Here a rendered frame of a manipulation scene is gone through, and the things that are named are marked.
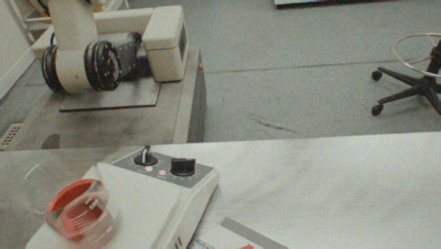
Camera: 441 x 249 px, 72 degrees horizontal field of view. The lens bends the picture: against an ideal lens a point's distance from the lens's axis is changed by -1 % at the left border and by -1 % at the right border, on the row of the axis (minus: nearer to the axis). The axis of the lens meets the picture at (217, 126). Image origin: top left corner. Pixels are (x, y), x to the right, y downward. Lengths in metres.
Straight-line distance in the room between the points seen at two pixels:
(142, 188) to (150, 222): 0.04
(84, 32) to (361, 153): 0.88
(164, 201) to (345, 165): 0.27
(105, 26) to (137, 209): 1.26
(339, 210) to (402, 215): 0.07
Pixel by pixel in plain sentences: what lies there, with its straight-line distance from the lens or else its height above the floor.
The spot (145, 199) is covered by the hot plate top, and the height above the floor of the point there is 0.84.
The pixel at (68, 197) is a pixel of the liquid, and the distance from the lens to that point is 0.32.
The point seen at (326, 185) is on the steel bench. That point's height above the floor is 0.75.
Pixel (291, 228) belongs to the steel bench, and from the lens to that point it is 0.41.
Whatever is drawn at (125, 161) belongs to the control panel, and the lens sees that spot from 0.43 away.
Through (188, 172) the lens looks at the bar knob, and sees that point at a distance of 0.39.
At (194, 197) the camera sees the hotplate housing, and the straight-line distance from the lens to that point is 0.36.
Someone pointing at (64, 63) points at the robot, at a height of 0.63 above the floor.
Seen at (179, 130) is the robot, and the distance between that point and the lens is 1.10.
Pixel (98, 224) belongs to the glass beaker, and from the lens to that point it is 0.29.
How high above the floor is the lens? 1.11
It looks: 43 degrees down
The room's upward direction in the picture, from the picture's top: 8 degrees counter-clockwise
